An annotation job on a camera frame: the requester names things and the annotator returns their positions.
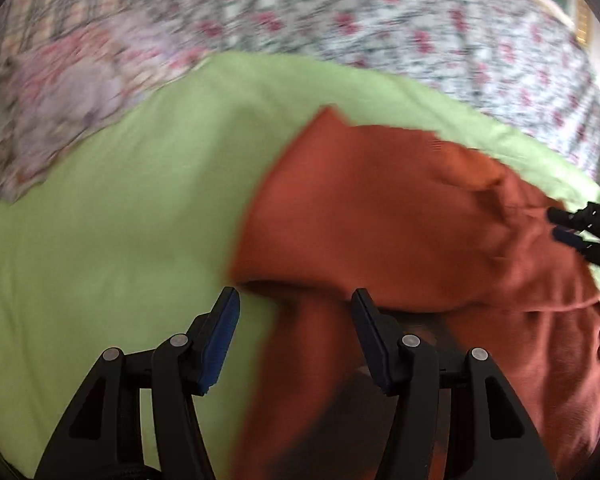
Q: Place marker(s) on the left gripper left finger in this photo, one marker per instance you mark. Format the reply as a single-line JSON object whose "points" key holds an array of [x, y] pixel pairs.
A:
{"points": [[133, 416]]}

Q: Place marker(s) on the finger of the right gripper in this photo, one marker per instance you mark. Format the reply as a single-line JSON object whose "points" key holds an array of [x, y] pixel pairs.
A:
{"points": [[568, 238], [572, 221]]}

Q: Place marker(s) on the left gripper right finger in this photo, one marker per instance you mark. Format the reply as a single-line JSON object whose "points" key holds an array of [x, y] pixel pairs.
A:
{"points": [[491, 435]]}

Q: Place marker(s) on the rust orange knit sweater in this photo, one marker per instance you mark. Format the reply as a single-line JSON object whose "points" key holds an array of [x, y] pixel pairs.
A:
{"points": [[451, 241]]}

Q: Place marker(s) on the white floral quilt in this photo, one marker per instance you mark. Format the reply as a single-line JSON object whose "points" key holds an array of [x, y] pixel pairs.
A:
{"points": [[507, 58]]}

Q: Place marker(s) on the purple floral pillow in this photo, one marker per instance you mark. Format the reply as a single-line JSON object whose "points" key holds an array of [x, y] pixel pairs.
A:
{"points": [[57, 95]]}

